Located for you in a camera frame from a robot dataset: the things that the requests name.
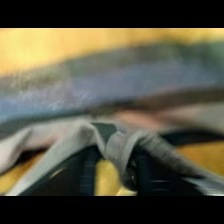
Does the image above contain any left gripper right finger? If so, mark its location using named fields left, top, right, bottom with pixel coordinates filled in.
left=132, top=151, right=188, bottom=197

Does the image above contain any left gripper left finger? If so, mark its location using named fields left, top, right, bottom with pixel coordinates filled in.
left=19, top=144, right=102, bottom=197

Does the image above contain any yellow grey striped sweater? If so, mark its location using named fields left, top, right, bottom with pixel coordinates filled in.
left=0, top=41, right=224, bottom=197

